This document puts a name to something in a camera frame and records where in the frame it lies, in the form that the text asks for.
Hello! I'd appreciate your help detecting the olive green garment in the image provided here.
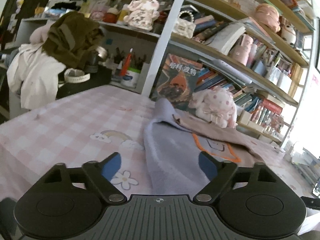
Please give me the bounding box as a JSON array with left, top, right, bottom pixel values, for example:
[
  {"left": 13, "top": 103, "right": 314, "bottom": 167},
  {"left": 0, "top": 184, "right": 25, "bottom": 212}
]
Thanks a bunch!
[{"left": 42, "top": 11, "right": 104, "bottom": 69}]

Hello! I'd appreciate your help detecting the pink bunny sign ornament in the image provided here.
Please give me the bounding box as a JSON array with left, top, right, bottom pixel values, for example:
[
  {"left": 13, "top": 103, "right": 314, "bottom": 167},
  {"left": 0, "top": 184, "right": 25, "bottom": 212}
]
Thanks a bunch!
[{"left": 123, "top": 0, "right": 160, "bottom": 31}]

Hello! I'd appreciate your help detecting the white wooden bookshelf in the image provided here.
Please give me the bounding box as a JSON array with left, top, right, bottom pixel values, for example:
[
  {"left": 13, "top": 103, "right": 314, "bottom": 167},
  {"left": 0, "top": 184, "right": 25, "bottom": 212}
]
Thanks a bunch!
[{"left": 141, "top": 0, "right": 310, "bottom": 146}]

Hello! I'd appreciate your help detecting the pink cylinder container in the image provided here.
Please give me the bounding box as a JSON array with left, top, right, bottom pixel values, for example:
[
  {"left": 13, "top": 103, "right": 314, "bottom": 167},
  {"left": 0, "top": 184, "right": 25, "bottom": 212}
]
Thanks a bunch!
[{"left": 230, "top": 34, "right": 253, "bottom": 65}]

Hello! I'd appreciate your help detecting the white garment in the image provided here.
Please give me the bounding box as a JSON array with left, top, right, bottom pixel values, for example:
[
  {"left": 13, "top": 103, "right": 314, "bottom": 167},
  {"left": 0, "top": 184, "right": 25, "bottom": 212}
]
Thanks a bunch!
[{"left": 7, "top": 43, "right": 66, "bottom": 109}]

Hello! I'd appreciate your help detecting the Harry Potter book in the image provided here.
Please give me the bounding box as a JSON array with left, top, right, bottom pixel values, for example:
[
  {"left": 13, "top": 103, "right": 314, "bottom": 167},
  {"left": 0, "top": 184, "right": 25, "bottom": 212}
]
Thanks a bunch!
[{"left": 151, "top": 54, "right": 203, "bottom": 111}]

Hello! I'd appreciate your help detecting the white pearl handle purse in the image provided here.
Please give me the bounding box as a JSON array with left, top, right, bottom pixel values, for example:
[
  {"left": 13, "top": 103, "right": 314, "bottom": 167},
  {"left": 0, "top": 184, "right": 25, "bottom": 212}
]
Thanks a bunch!
[{"left": 172, "top": 10, "right": 196, "bottom": 39}]

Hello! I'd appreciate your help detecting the white pen holder cup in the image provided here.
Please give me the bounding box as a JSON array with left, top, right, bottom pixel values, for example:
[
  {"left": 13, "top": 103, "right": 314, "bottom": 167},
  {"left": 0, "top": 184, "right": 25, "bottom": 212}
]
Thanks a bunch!
[{"left": 121, "top": 67, "right": 140, "bottom": 88}]

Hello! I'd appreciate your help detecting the pink checkered desk mat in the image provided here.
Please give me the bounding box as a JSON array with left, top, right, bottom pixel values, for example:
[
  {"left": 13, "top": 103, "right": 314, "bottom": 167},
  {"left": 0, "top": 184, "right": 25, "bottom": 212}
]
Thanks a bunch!
[{"left": 1, "top": 86, "right": 312, "bottom": 200}]

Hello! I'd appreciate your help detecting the pink bunny plush toy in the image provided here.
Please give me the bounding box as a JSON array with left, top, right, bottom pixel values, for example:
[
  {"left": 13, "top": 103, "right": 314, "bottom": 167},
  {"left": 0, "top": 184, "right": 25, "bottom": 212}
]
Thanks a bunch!
[{"left": 188, "top": 87, "right": 237, "bottom": 128}]

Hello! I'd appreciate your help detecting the white wrist watch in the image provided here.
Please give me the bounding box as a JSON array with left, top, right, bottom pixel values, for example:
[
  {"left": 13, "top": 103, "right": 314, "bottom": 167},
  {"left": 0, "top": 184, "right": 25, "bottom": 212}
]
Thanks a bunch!
[{"left": 64, "top": 68, "right": 90, "bottom": 83}]

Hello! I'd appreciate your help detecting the metal bowl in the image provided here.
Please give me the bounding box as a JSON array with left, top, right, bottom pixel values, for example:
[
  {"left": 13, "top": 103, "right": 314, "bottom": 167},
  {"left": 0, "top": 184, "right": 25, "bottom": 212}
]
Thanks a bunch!
[{"left": 95, "top": 46, "right": 108, "bottom": 61}]

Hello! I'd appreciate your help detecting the white tablet on shelf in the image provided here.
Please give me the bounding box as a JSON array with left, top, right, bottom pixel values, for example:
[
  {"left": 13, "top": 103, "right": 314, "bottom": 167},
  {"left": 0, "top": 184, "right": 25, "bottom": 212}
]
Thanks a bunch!
[{"left": 200, "top": 59, "right": 252, "bottom": 85}]

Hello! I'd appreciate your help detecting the red tassel charm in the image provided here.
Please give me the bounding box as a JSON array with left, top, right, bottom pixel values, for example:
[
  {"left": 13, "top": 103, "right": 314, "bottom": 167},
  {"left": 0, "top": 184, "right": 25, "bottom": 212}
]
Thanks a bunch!
[{"left": 120, "top": 48, "right": 133, "bottom": 76}]

